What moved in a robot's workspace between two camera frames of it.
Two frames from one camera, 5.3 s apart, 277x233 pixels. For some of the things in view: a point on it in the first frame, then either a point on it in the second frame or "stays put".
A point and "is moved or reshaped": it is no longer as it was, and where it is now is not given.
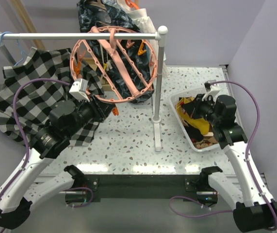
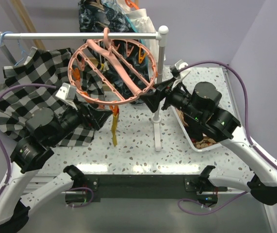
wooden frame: (23, 10) stays put
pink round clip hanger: (113, 64) is moved or reshaped
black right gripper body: (207, 111) -> (178, 98)
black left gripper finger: (96, 99) -> (89, 108)
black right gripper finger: (193, 108) -> (154, 99)
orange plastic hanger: (129, 4) stays put
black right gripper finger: (199, 97) -> (163, 86)
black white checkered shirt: (36, 100) stays put
